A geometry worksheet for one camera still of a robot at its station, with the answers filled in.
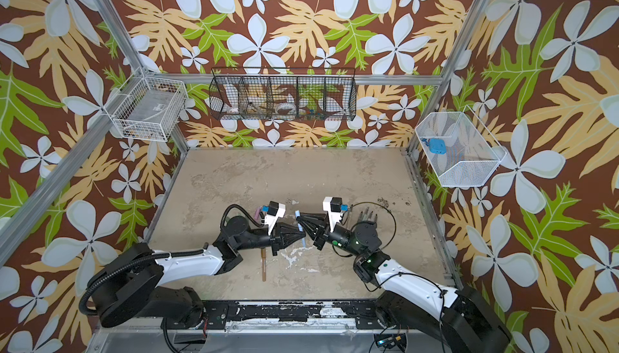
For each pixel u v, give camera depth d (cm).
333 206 61
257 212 65
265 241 67
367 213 98
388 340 74
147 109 86
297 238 70
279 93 97
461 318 41
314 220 66
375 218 96
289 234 69
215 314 75
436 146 85
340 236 63
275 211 65
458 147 85
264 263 84
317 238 63
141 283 43
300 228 69
